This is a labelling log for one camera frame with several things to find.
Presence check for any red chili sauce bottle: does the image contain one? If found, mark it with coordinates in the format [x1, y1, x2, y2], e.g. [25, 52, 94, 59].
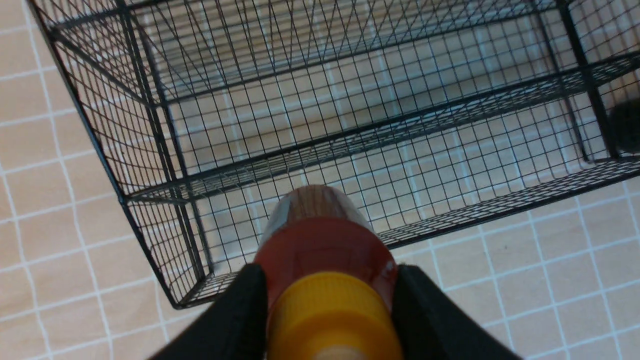
[253, 184, 403, 360]

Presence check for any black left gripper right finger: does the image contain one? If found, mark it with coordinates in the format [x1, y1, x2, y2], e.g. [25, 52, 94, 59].
[391, 264, 521, 360]

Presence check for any black wire mesh rack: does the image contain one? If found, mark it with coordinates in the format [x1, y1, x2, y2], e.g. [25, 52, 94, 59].
[26, 0, 640, 310]

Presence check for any beige checkered tablecloth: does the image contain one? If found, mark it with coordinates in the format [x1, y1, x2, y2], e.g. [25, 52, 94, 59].
[0, 0, 640, 360]

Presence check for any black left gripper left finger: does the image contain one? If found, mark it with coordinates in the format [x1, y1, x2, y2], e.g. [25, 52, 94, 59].
[151, 263, 268, 360]

